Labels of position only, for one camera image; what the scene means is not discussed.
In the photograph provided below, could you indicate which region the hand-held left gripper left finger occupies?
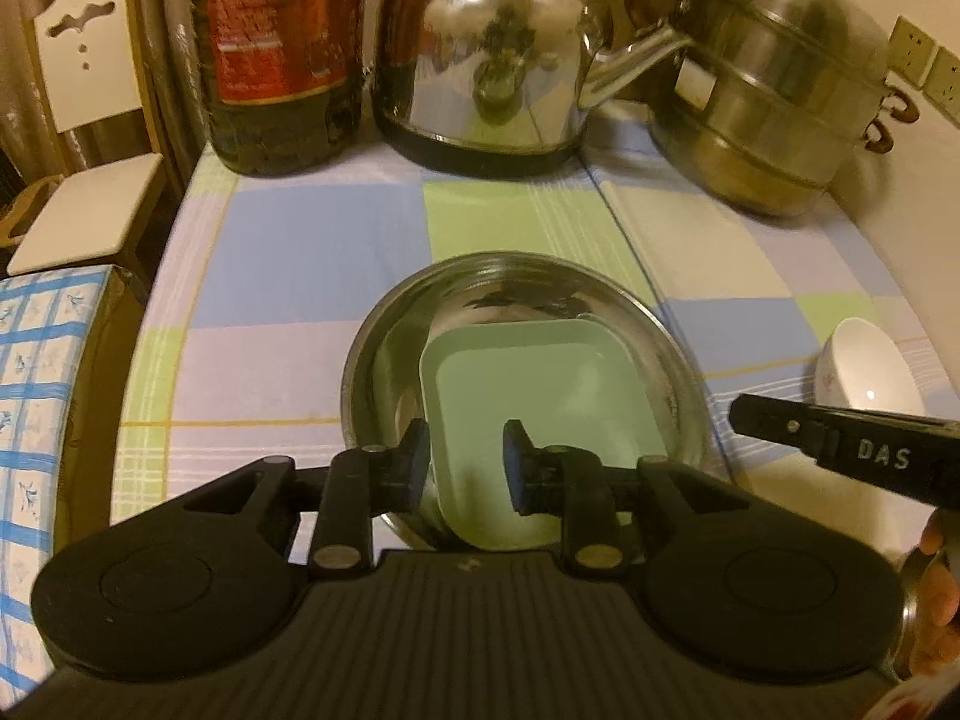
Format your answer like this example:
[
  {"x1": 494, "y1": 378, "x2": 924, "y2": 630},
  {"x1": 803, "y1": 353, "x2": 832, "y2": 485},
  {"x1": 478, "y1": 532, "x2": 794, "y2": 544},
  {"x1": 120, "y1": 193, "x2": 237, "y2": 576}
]
[{"x1": 184, "y1": 418, "x2": 434, "y2": 580}]

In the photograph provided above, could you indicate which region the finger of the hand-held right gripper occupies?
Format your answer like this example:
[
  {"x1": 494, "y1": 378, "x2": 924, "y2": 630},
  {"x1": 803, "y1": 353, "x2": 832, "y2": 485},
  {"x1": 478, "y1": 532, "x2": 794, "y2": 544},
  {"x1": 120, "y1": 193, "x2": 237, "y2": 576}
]
[{"x1": 730, "y1": 392, "x2": 832, "y2": 467}]

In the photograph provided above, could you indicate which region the green square plate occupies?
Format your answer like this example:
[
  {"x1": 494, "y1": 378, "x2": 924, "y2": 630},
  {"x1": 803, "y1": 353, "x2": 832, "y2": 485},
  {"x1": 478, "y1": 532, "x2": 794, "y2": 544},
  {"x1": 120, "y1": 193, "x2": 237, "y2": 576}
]
[{"x1": 418, "y1": 317, "x2": 680, "y2": 552}]

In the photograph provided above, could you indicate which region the steel kettle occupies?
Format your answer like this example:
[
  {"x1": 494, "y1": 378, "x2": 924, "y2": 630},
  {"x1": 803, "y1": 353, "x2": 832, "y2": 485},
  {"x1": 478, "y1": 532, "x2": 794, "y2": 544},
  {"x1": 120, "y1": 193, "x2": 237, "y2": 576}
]
[{"x1": 367, "y1": 0, "x2": 695, "y2": 181}]

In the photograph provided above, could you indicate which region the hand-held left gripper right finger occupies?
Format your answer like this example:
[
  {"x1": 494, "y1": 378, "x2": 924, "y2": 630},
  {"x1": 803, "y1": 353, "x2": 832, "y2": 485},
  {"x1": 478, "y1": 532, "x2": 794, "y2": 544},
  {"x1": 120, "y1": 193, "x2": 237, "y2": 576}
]
[{"x1": 501, "y1": 418, "x2": 758, "y2": 575}]

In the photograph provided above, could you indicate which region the white wooden chair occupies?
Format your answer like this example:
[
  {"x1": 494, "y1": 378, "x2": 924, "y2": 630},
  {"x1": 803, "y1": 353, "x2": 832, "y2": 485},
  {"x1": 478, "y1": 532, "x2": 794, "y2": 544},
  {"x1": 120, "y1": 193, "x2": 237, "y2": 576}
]
[{"x1": 6, "y1": 0, "x2": 182, "y2": 278}]

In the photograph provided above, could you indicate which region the white floral ceramic bowl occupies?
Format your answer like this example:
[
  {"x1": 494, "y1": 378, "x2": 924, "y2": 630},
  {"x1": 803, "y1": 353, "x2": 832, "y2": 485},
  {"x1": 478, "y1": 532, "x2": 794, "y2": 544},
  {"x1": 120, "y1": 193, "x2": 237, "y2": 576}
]
[{"x1": 814, "y1": 317, "x2": 927, "y2": 415}]

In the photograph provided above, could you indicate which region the steel basin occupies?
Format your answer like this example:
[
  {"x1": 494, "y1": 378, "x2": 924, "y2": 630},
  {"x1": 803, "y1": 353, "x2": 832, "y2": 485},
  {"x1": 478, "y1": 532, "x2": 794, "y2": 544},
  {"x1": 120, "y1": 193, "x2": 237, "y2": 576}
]
[{"x1": 339, "y1": 253, "x2": 712, "y2": 550}]

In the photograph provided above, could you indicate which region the wall socket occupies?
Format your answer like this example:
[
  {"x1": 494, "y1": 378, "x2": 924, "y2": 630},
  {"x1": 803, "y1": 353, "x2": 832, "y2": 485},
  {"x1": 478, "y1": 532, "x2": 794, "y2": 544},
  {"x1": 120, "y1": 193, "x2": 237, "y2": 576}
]
[
  {"x1": 888, "y1": 13, "x2": 936, "y2": 88},
  {"x1": 922, "y1": 47, "x2": 960, "y2": 118}
]

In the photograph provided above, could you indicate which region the oil bottle with red label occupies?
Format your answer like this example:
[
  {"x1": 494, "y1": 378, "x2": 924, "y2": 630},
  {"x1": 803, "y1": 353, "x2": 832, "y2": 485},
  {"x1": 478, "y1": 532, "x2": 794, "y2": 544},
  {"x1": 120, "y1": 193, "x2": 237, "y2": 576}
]
[{"x1": 186, "y1": 0, "x2": 370, "y2": 178}]

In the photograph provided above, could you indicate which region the steel bowl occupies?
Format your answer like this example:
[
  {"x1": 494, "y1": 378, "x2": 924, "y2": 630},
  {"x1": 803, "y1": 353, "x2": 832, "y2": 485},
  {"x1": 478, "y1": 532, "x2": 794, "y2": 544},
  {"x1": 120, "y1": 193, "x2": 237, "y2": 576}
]
[{"x1": 898, "y1": 546, "x2": 935, "y2": 683}]

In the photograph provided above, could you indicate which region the blue patterned cloth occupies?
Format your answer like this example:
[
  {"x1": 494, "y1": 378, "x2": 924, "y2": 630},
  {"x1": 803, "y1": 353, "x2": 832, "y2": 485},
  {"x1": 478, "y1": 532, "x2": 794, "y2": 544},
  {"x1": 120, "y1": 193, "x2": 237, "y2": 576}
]
[{"x1": 0, "y1": 264, "x2": 115, "y2": 638}]

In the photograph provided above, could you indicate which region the steel steamer pot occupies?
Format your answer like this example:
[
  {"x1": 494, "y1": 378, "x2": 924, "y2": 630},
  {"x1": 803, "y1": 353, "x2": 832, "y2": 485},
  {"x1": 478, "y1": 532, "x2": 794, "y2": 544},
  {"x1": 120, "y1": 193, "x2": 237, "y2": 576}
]
[{"x1": 626, "y1": 0, "x2": 922, "y2": 220}]

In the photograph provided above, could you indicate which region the checked pastel tablecloth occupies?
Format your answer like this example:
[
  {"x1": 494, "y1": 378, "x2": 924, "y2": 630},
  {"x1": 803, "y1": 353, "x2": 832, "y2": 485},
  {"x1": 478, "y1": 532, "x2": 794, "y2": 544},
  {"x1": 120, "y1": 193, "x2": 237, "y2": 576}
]
[{"x1": 111, "y1": 101, "x2": 960, "y2": 572}]

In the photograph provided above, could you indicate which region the person's right hand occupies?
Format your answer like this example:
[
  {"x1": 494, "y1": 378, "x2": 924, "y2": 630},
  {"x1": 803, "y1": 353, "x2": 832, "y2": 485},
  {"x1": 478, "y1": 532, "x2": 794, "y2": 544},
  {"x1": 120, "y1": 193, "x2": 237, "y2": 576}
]
[{"x1": 904, "y1": 510, "x2": 960, "y2": 683}]

